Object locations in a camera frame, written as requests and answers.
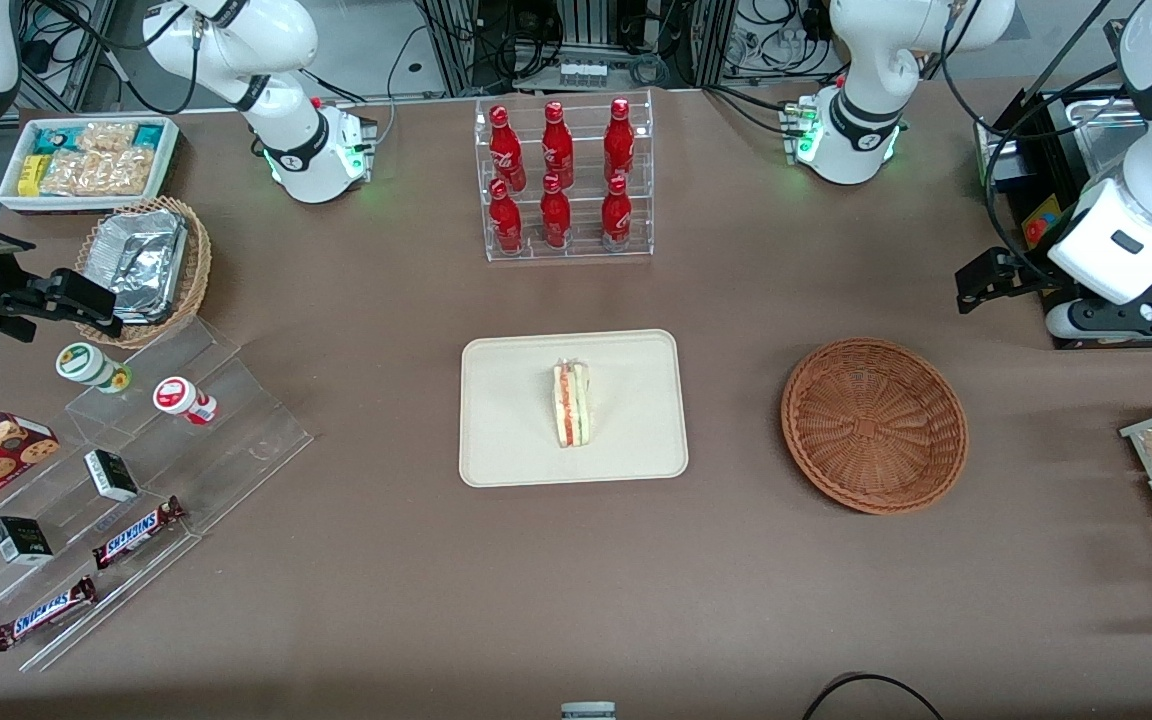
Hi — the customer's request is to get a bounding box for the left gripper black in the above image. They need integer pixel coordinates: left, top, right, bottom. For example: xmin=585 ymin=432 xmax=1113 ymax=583
xmin=956 ymin=245 xmax=1072 ymax=316

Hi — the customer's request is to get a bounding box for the triangular sandwich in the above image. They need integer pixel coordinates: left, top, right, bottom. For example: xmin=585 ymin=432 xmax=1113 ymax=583
xmin=551 ymin=358 xmax=592 ymax=449

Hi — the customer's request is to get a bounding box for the aluminium foil tray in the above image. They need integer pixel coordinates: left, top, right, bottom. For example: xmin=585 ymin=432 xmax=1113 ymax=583
xmin=86 ymin=208 xmax=189 ymax=324

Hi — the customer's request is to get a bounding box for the light tan wicker basket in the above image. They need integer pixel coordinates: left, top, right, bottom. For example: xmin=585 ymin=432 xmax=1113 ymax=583
xmin=74 ymin=195 xmax=213 ymax=349

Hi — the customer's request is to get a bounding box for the round brown wicker basket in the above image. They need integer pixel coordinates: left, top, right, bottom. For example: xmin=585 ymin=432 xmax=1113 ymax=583
xmin=781 ymin=338 xmax=969 ymax=516

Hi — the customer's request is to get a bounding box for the cream rectangular tray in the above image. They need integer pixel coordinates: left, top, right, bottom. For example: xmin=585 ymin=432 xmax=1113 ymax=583
xmin=459 ymin=329 xmax=689 ymax=489

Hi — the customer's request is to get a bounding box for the green lid yogurt cup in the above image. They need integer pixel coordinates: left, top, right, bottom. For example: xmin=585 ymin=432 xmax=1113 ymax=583
xmin=56 ymin=342 xmax=133 ymax=394

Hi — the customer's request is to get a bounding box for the black food warmer machine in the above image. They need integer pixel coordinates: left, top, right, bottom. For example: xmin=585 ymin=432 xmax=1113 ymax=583
xmin=973 ymin=15 xmax=1152 ymax=351

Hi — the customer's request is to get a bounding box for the white rectangular snack box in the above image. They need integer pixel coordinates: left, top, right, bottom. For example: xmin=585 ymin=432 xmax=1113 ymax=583
xmin=0 ymin=116 xmax=182 ymax=214

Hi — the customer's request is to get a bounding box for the clear bag of crackers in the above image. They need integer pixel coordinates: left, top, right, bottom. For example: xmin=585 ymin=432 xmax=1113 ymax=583
xmin=76 ymin=122 xmax=139 ymax=153
xmin=41 ymin=150 xmax=154 ymax=197

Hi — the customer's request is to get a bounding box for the red lid yogurt cup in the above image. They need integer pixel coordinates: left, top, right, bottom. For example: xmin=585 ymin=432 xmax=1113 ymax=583
xmin=153 ymin=376 xmax=219 ymax=426

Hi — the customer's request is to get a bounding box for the steel warmer pan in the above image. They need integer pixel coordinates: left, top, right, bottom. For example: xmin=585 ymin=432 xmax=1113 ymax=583
xmin=1071 ymin=95 xmax=1137 ymax=186

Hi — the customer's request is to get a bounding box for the small black carton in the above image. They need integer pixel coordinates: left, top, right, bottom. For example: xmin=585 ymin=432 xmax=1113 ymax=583
xmin=84 ymin=449 xmax=140 ymax=502
xmin=0 ymin=516 xmax=54 ymax=566

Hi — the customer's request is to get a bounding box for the clear acrylic step display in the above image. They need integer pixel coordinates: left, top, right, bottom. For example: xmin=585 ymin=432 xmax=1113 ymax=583
xmin=0 ymin=318 xmax=315 ymax=673

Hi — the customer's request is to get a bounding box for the snickers chocolate bar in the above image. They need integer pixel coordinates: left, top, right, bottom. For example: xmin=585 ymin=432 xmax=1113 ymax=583
xmin=92 ymin=496 xmax=187 ymax=571
xmin=0 ymin=576 xmax=98 ymax=652

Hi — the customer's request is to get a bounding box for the red cola bottle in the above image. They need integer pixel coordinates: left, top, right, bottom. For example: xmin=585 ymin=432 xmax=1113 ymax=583
xmin=603 ymin=97 xmax=636 ymax=184
xmin=488 ymin=178 xmax=524 ymax=255
xmin=601 ymin=175 xmax=633 ymax=251
xmin=539 ymin=174 xmax=573 ymax=249
xmin=541 ymin=100 xmax=575 ymax=191
xmin=489 ymin=104 xmax=527 ymax=193

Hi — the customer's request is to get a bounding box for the clear acrylic bottle rack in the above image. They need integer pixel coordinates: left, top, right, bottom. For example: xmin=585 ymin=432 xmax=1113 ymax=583
xmin=474 ymin=88 xmax=655 ymax=263

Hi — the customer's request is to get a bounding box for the white power strip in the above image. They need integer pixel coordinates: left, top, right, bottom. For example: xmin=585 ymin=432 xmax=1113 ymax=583
xmin=556 ymin=58 xmax=610 ymax=89

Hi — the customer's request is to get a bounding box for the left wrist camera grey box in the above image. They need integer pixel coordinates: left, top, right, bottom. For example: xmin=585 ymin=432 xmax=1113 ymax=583
xmin=1044 ymin=293 xmax=1152 ymax=342

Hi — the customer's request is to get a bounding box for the aluminium profile frame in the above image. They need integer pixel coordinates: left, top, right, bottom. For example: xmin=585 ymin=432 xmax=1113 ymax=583
xmin=686 ymin=0 xmax=739 ymax=88
xmin=416 ymin=0 xmax=485 ymax=98
xmin=556 ymin=0 xmax=639 ymax=53

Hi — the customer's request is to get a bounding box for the black looped cable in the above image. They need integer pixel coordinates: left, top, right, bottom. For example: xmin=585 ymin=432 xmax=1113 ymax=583
xmin=801 ymin=672 xmax=944 ymax=720

